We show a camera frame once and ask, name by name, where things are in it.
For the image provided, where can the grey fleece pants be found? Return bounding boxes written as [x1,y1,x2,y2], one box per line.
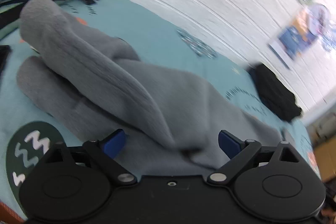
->
[17,0,281,176]

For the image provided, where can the black folded garment right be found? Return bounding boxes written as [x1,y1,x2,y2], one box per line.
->
[248,63,302,123]

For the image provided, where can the black smartphone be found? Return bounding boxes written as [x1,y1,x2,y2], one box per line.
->
[0,45,12,76]

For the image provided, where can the bedding poster on wall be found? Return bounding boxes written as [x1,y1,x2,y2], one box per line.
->
[268,3,330,70]

